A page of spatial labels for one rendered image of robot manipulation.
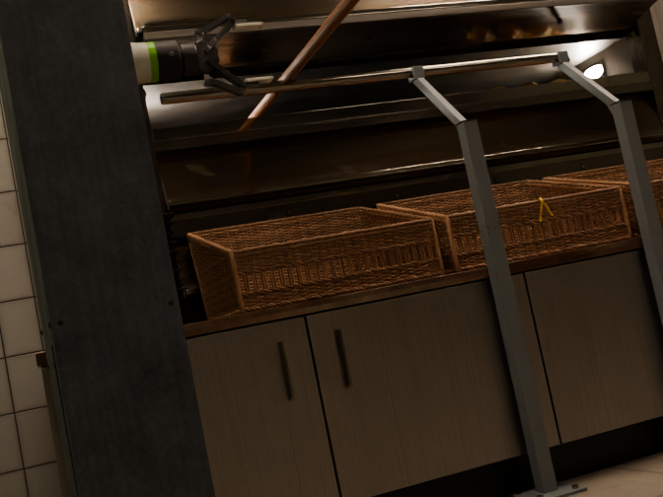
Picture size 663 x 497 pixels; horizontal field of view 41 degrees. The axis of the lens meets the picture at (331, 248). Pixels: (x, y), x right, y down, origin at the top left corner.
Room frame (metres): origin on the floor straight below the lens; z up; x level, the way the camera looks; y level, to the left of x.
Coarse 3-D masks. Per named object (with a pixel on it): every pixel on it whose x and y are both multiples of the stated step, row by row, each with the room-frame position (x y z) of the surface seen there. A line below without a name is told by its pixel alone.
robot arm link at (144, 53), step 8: (136, 48) 1.93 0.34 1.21; (144, 48) 1.94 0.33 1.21; (152, 48) 1.94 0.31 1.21; (136, 56) 1.93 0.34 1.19; (144, 56) 1.93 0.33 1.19; (152, 56) 1.94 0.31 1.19; (136, 64) 1.93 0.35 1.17; (144, 64) 1.94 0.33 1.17; (152, 64) 1.94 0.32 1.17; (136, 72) 1.94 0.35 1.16; (144, 72) 1.95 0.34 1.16; (152, 72) 1.95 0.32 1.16; (144, 80) 1.96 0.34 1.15; (152, 80) 1.98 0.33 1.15
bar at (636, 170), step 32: (448, 64) 2.44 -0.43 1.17; (480, 64) 2.47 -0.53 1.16; (512, 64) 2.51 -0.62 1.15; (160, 96) 2.18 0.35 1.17; (192, 96) 2.20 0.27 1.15; (224, 96) 2.23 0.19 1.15; (608, 96) 2.40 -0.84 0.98; (480, 160) 2.20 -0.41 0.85; (640, 160) 2.35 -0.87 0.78; (480, 192) 2.19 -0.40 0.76; (640, 192) 2.35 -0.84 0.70; (480, 224) 2.21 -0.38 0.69; (640, 224) 2.37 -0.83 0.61; (512, 288) 2.20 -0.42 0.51; (512, 320) 2.19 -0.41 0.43; (512, 352) 2.19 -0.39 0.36; (544, 448) 2.20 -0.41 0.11; (544, 480) 2.19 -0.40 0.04
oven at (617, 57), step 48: (432, 48) 2.95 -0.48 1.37; (480, 48) 3.01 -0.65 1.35; (528, 48) 3.09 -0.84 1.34; (576, 48) 3.23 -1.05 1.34; (624, 48) 3.22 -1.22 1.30; (144, 96) 2.53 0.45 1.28; (288, 96) 3.08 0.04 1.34; (336, 96) 3.21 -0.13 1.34; (384, 96) 3.36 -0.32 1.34; (576, 96) 3.02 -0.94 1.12; (192, 144) 2.57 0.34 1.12; (336, 192) 2.70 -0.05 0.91; (384, 192) 2.76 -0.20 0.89; (432, 192) 2.81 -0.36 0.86
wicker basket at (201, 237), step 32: (256, 224) 2.58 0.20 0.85; (288, 224) 2.61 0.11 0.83; (352, 224) 2.67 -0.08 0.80; (384, 224) 2.54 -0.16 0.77; (416, 224) 2.25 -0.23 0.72; (192, 256) 2.49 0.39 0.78; (224, 256) 2.14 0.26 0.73; (256, 256) 2.10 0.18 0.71; (288, 256) 2.13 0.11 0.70; (320, 256) 2.15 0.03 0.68; (352, 256) 2.63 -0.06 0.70; (384, 256) 2.21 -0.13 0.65; (416, 256) 2.24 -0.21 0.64; (224, 288) 2.21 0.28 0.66; (256, 288) 2.09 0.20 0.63; (288, 288) 2.12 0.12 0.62; (320, 288) 2.14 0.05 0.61; (352, 288) 2.17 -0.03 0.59
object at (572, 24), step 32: (576, 0) 2.87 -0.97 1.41; (608, 0) 2.91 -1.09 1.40; (640, 0) 2.96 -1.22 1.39; (160, 32) 2.41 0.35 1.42; (192, 32) 2.44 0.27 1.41; (256, 32) 2.51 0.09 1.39; (288, 32) 2.55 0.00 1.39; (352, 32) 2.65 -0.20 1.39; (384, 32) 2.71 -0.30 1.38; (416, 32) 2.76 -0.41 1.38; (448, 32) 2.82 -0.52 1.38; (480, 32) 2.88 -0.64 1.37; (512, 32) 2.94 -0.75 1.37; (544, 32) 3.01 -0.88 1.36; (576, 32) 3.08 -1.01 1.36; (224, 64) 2.64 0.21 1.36
